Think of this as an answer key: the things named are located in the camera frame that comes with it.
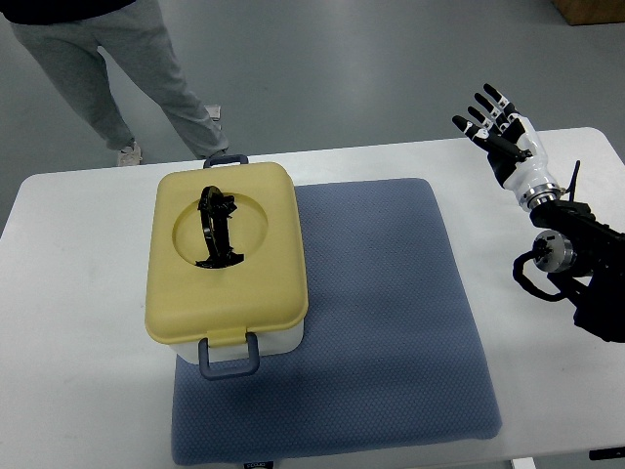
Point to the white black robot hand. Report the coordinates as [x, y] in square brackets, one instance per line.
[514, 150]

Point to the yellow box lid black handle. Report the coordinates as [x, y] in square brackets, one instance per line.
[226, 261]

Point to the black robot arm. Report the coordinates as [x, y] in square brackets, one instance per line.
[579, 259]

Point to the brown cardboard box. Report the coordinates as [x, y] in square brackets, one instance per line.
[590, 12]

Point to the white storage box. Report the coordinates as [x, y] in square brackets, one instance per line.
[269, 343]

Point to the blue grey cushion mat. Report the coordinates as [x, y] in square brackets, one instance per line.
[391, 355]

